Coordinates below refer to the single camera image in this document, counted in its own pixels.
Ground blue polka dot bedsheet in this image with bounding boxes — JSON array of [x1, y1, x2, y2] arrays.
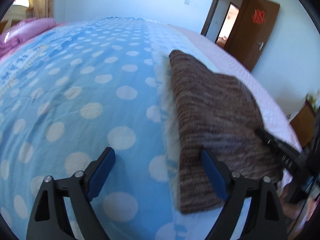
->
[[1, 18, 220, 239]]

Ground pink folded quilt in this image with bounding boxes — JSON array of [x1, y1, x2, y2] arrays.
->
[[1, 18, 56, 57]]

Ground brown wooden door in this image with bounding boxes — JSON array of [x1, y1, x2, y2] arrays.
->
[[224, 0, 280, 72]]

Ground red double happiness sticker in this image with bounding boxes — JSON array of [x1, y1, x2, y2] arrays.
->
[[252, 9, 266, 25]]

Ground brown knitted sweater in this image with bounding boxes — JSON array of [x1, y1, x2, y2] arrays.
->
[[169, 50, 283, 214]]

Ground brown wooden cabinet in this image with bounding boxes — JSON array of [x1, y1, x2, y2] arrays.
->
[[290, 100, 316, 148]]

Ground person's right hand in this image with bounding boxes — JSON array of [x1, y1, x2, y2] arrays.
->
[[279, 182, 315, 223]]

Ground cream wooden headboard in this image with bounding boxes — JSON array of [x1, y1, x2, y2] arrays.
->
[[1, 5, 28, 33]]

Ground silver door handle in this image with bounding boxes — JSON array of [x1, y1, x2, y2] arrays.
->
[[257, 41, 264, 51]]

